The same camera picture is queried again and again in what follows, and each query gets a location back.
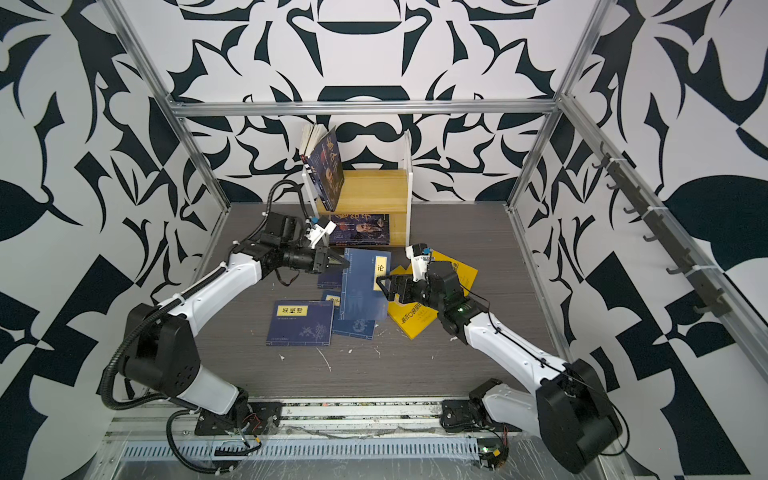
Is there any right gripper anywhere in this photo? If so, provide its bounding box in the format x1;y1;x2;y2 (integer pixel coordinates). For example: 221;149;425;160
379;272;449;315

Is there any purple book with old man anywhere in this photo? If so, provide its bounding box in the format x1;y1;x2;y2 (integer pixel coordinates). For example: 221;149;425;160
303;129;345;212

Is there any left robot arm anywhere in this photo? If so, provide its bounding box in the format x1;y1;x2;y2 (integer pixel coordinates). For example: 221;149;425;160
98;208;348;430

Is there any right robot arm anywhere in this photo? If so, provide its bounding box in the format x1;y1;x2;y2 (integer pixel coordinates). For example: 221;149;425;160
376;261;626;474

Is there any yellow book under blue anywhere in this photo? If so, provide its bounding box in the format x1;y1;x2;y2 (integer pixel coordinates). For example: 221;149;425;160
388;301;437;340

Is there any yellow book with figure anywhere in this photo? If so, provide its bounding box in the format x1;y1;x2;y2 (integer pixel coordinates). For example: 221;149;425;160
431;250;478;295

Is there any wooden white bookshelf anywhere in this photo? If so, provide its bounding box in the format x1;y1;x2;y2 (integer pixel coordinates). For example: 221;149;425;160
335;131;414;247

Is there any black book leaning upright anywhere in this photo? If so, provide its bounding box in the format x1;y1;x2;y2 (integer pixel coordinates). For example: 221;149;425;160
298;124;328;158

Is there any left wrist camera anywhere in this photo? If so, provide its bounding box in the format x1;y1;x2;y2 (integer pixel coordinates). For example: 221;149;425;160
305;217;336;249

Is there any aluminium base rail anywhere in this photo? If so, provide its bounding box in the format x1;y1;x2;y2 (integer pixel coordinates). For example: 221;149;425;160
101;392;619;445

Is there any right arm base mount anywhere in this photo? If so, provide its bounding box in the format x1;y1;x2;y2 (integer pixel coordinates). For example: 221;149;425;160
439;399;521;433

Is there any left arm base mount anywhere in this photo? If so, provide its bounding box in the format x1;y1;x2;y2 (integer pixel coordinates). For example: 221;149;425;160
194;401;284;436

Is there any black corrugated cable hose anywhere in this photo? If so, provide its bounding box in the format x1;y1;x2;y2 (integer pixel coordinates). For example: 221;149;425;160
98;178;313;476

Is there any wall hook rail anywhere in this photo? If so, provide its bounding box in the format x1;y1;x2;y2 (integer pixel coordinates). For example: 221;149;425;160
593;141;733;318

